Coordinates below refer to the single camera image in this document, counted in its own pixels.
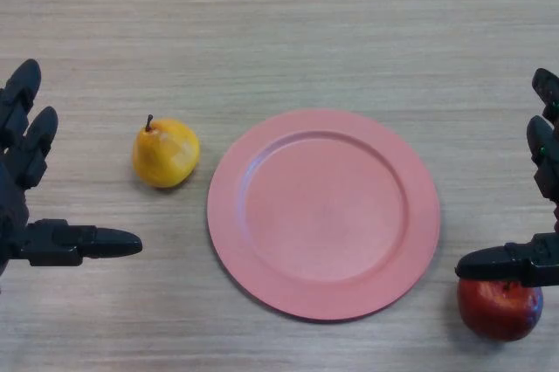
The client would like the yellow pear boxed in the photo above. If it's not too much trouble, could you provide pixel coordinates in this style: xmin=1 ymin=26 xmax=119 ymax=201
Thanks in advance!
xmin=132 ymin=114 xmax=201 ymax=189

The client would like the pink round plate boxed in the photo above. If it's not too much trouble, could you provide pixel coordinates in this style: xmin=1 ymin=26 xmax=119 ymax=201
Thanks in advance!
xmin=207 ymin=108 xmax=442 ymax=324

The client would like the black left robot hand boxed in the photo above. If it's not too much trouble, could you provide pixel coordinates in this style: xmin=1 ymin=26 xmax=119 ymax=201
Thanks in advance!
xmin=0 ymin=59 xmax=144 ymax=290

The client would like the red apple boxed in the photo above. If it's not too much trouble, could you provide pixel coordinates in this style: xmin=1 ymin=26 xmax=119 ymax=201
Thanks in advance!
xmin=456 ymin=276 xmax=544 ymax=343

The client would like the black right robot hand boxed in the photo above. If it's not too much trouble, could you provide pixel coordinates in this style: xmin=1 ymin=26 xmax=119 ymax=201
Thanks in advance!
xmin=455 ymin=67 xmax=559 ymax=289

